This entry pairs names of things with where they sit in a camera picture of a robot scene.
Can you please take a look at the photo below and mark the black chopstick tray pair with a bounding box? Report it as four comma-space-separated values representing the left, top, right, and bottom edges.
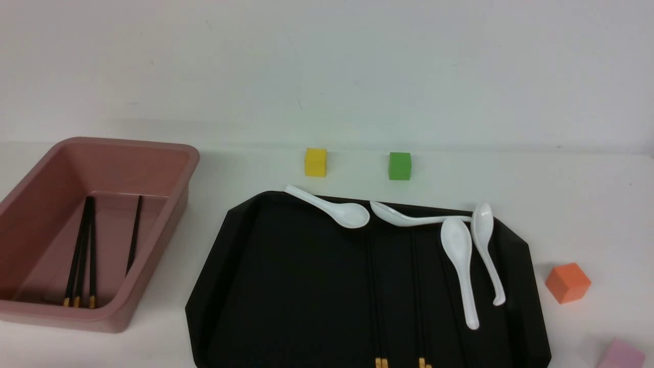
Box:
366, 238, 382, 367

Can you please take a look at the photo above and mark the yellow cube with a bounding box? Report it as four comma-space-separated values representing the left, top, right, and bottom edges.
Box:
304, 148, 328, 177

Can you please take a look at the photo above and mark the white spoon far left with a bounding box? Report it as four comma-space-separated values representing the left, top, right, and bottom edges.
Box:
284, 185, 370, 229

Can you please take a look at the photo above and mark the white spoon top middle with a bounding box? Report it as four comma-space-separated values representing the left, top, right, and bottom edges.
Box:
369, 201, 472, 227

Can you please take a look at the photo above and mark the green cube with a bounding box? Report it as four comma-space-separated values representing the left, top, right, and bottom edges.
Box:
388, 152, 412, 181

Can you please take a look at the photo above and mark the black plastic tray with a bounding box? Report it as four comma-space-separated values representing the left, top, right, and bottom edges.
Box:
186, 191, 552, 367

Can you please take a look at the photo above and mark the white spoon large centre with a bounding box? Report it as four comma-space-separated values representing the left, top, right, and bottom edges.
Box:
440, 217, 480, 330

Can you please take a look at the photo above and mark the white spoon far right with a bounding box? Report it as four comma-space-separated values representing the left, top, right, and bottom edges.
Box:
471, 202, 505, 307

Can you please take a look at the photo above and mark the black chopstick bin right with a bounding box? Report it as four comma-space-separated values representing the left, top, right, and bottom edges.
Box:
125, 195, 143, 275

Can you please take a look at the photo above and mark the black chopstick bin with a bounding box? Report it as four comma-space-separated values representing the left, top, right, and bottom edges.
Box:
73, 196, 95, 308
125, 195, 143, 275
88, 196, 97, 308
62, 196, 92, 307

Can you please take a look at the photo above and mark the black chopstick bin leftmost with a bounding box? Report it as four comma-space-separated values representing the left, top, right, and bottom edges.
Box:
62, 196, 92, 307

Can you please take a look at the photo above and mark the pink plastic bin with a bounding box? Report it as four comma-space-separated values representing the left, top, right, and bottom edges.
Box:
1, 137, 199, 333

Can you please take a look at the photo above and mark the orange cube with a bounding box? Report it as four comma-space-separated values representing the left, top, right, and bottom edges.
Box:
546, 262, 592, 304

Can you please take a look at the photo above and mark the pink cube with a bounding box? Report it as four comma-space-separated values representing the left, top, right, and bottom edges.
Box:
596, 338, 646, 367

